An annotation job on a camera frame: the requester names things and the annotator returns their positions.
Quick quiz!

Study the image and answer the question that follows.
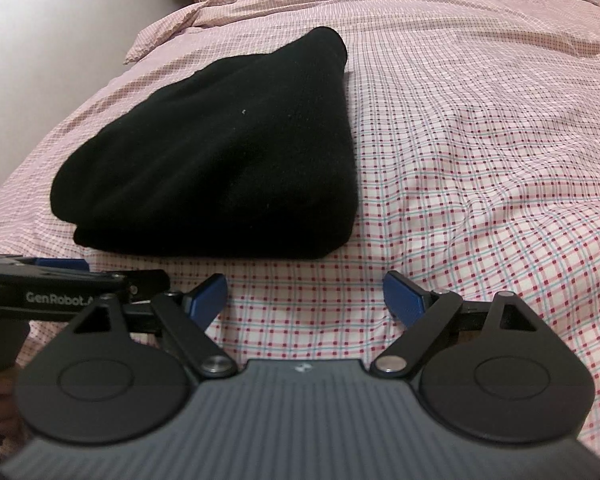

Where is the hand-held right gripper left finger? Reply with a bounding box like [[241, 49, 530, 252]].
[[72, 273, 239, 379]]

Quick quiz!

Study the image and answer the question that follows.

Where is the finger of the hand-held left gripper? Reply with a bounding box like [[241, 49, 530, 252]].
[[105, 269, 167, 307], [27, 256, 91, 271]]

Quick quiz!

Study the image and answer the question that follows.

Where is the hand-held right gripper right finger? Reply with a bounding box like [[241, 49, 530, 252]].
[[370, 270, 539, 379]]

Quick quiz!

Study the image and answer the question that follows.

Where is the black garment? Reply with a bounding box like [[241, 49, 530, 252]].
[[49, 26, 359, 261]]

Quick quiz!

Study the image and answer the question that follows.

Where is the person's left hand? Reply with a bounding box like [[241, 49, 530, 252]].
[[0, 365, 26, 442]]

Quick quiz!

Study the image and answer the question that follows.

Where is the bed with pink checked sheet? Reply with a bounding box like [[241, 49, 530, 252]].
[[0, 0, 600, 466]]

